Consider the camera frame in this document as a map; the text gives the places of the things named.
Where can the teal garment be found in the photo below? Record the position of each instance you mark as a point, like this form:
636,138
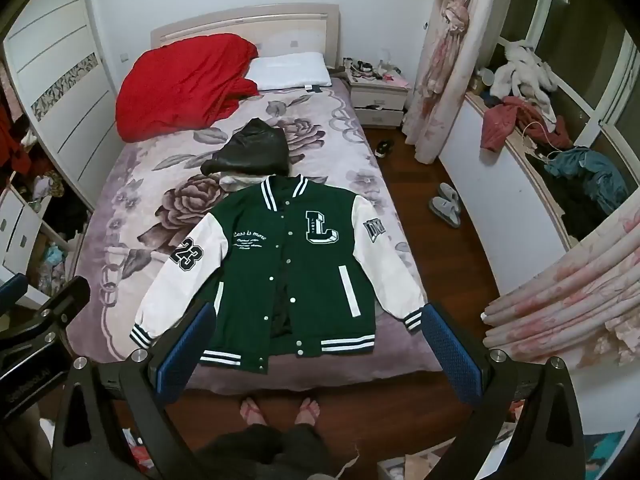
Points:
595,170

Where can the red hanging cloth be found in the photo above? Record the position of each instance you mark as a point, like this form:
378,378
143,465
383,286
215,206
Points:
505,120

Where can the white pillow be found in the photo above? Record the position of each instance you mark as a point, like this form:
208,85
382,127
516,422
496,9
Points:
290,71

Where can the person's legs in dark pants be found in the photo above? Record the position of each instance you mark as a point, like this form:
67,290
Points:
270,450

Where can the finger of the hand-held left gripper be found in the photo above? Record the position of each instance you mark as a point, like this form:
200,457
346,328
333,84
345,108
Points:
11,290
57,305

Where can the white drawer unit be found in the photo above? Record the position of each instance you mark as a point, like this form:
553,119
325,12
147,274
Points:
20,230

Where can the small cardboard box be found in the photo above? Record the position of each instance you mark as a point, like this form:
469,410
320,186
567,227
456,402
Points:
397,471

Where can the tied pink floral curtain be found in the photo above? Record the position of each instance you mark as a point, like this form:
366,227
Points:
450,60

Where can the loose pink floral curtain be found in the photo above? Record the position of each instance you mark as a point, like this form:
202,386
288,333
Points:
565,300

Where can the dark red hanging garment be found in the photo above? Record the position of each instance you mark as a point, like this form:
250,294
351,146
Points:
12,137

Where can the black shoe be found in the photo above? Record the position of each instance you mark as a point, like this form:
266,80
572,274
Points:
384,148

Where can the white nightstand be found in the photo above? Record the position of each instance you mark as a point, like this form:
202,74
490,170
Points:
377,102

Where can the pink floral blanket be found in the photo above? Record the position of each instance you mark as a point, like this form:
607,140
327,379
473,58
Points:
150,195

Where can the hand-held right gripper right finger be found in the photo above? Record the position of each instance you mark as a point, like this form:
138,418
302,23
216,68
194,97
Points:
450,355

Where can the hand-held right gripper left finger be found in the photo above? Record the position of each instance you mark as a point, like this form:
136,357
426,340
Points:
184,355

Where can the person's left forearm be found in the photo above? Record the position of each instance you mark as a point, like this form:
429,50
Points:
32,447

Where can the pink flip-flop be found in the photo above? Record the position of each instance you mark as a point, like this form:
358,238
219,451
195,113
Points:
251,411
307,411

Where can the clutter of small nightstand items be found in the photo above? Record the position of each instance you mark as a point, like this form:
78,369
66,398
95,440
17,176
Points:
367,69

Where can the red duvet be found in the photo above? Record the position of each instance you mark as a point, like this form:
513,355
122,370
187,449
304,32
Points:
180,85

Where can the red item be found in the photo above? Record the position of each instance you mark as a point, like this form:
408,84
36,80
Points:
137,455

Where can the grey slipper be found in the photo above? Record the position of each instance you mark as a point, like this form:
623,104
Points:
446,212
447,192

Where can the bed with beige headboard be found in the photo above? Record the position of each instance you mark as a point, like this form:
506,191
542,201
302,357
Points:
240,25

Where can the grey white folded cloth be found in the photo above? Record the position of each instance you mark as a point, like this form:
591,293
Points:
240,179

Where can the white fluffy garment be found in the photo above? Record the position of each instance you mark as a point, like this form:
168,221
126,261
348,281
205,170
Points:
525,72

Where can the white sliding door wardrobe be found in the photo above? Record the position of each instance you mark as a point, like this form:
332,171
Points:
65,85

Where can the green white varsity jacket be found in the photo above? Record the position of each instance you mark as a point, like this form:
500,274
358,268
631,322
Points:
295,280

